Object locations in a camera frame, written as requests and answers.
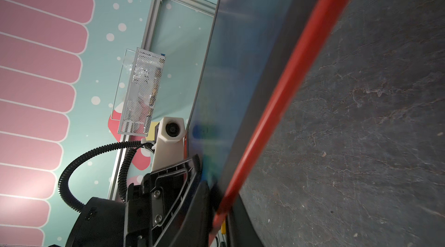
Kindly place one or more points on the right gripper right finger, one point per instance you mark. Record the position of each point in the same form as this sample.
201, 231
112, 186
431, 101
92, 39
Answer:
241, 232

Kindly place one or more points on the red writing tablet top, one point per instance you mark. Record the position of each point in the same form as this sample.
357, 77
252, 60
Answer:
258, 55

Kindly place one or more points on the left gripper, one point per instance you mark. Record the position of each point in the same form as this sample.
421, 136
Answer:
156, 209

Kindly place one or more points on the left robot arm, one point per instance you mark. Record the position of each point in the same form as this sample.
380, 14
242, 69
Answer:
101, 221

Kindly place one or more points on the clear plastic bag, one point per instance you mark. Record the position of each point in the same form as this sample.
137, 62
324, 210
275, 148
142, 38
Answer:
142, 85

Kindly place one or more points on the white wire wall basket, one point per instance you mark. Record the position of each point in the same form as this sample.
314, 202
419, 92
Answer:
134, 118

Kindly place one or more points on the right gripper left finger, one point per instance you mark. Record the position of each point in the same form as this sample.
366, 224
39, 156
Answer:
194, 232

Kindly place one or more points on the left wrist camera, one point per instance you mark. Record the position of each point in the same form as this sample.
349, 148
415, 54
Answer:
169, 144

